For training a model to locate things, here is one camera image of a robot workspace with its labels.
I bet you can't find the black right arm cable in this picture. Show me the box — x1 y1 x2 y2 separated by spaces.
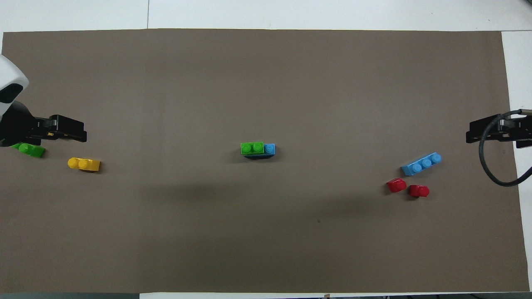
479 109 532 187

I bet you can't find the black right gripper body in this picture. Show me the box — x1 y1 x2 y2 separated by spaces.
500 117 532 149

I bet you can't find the blue three-stud toy block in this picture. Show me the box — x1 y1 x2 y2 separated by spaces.
401 152 442 176
243 143 276 160

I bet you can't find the brown table mat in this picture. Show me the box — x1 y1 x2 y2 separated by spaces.
0 28 530 294

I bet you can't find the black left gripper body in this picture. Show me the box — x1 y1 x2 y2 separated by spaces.
0 101 51 148

